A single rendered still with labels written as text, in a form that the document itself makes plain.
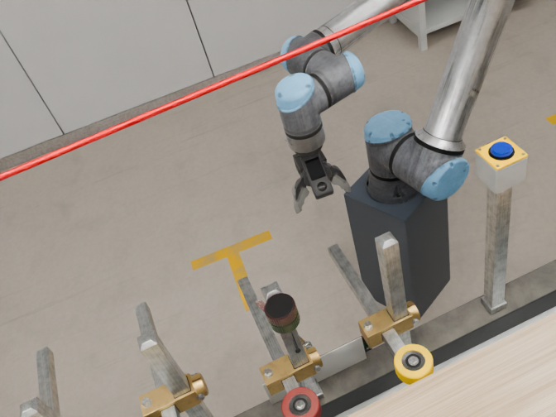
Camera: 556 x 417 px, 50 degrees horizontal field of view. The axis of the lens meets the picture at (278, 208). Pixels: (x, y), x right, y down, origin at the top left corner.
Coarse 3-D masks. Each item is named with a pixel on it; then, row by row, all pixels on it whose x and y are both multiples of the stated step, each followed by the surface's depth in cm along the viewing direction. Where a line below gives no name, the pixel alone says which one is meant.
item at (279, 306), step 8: (280, 296) 112; (288, 296) 112; (272, 304) 111; (280, 304) 111; (288, 304) 110; (272, 312) 110; (280, 312) 110; (288, 312) 109; (296, 344) 125; (296, 352) 127
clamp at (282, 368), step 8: (312, 352) 134; (280, 360) 134; (288, 360) 133; (312, 360) 133; (320, 360) 133; (264, 368) 133; (272, 368) 133; (280, 368) 132; (288, 368) 132; (296, 368) 131; (304, 368) 132; (312, 368) 133; (320, 368) 133; (264, 376) 132; (272, 376) 131; (280, 376) 131; (288, 376) 131; (296, 376) 133; (304, 376) 134; (272, 384) 131; (280, 384) 132; (272, 392) 133
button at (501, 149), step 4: (496, 144) 114; (500, 144) 114; (504, 144) 114; (508, 144) 113; (492, 148) 114; (496, 148) 113; (500, 148) 113; (504, 148) 113; (508, 148) 113; (512, 148) 113; (492, 152) 113; (496, 152) 113; (500, 152) 112; (504, 152) 112; (508, 152) 112; (496, 156) 113; (500, 156) 112; (504, 156) 112
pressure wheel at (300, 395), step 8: (288, 392) 124; (296, 392) 124; (304, 392) 123; (312, 392) 123; (288, 400) 123; (296, 400) 123; (304, 400) 122; (312, 400) 121; (288, 408) 122; (296, 408) 121; (304, 408) 121; (312, 408) 120; (320, 408) 122; (288, 416) 120; (296, 416) 120; (304, 416) 120; (312, 416) 119; (320, 416) 122
